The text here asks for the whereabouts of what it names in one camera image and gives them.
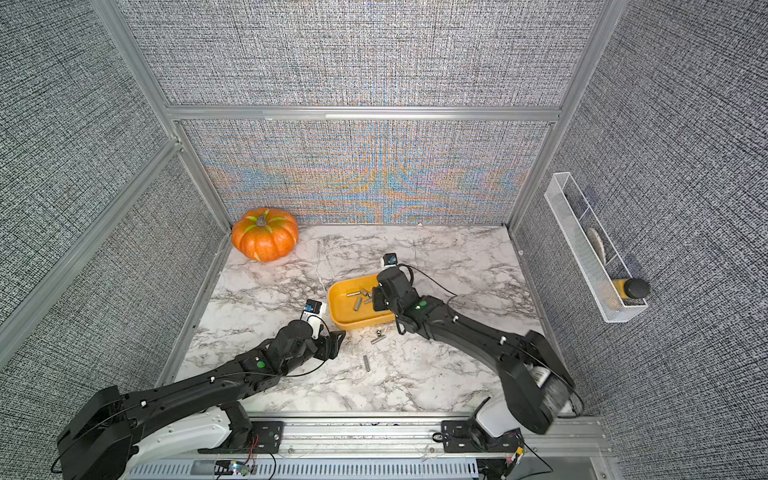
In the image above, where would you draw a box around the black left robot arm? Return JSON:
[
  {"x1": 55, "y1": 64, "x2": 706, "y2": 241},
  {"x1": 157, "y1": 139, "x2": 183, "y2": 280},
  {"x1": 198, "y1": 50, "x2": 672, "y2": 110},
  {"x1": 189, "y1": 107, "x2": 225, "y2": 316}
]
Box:
[{"x1": 50, "y1": 320, "x2": 346, "y2": 479}]

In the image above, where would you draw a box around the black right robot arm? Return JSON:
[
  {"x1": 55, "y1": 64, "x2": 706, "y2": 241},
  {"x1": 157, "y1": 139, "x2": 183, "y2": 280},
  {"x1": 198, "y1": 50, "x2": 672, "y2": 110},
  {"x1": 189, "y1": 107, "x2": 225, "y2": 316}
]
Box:
[{"x1": 374, "y1": 267, "x2": 576, "y2": 435}]

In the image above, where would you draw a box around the yellow plastic storage box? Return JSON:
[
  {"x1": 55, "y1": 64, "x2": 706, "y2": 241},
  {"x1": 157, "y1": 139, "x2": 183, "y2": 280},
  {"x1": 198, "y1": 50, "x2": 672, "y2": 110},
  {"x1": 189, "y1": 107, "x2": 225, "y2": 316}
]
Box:
[{"x1": 327, "y1": 274, "x2": 395, "y2": 331}]

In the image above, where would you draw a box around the silver socket on desk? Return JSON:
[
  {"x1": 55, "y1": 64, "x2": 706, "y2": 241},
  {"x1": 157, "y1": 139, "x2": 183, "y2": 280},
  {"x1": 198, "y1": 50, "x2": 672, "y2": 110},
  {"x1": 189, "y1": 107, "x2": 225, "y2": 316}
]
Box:
[{"x1": 370, "y1": 330, "x2": 386, "y2": 345}]

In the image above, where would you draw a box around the orange decorative pumpkin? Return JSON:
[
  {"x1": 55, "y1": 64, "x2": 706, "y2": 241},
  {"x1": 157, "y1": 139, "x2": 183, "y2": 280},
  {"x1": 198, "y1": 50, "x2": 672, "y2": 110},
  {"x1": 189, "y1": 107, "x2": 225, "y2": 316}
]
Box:
[{"x1": 232, "y1": 208, "x2": 299, "y2": 263}]

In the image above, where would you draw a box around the round beige brush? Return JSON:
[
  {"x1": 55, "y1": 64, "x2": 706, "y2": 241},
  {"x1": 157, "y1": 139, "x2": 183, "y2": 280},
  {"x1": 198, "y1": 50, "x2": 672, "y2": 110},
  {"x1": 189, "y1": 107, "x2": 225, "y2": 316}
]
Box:
[{"x1": 586, "y1": 227, "x2": 607, "y2": 265}]

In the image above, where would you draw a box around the yellow bottle black cap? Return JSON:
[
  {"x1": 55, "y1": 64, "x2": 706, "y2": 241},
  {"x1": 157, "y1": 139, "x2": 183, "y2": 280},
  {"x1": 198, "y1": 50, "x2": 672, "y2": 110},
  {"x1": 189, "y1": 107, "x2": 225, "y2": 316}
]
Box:
[{"x1": 612, "y1": 278, "x2": 651, "y2": 300}]

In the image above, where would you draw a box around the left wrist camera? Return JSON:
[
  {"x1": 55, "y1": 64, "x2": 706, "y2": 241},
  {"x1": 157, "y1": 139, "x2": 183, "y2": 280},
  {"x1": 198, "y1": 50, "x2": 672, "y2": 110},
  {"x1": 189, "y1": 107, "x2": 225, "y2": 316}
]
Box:
[{"x1": 300, "y1": 299, "x2": 326, "y2": 339}]

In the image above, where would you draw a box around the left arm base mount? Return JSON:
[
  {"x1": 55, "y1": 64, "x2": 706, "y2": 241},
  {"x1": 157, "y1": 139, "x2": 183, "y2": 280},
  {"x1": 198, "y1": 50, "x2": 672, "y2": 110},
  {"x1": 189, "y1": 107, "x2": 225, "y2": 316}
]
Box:
[{"x1": 198, "y1": 402, "x2": 285, "y2": 454}]

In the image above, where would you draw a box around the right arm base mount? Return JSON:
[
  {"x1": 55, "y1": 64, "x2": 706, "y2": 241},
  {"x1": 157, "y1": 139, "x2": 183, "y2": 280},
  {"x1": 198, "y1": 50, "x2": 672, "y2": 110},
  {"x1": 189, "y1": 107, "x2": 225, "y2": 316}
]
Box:
[{"x1": 432, "y1": 397, "x2": 524, "y2": 453}]

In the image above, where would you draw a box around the clear wall-mounted shelf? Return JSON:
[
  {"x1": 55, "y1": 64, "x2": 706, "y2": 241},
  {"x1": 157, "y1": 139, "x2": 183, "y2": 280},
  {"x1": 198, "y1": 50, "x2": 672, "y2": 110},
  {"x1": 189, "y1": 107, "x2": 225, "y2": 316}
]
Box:
[{"x1": 544, "y1": 172, "x2": 648, "y2": 323}]

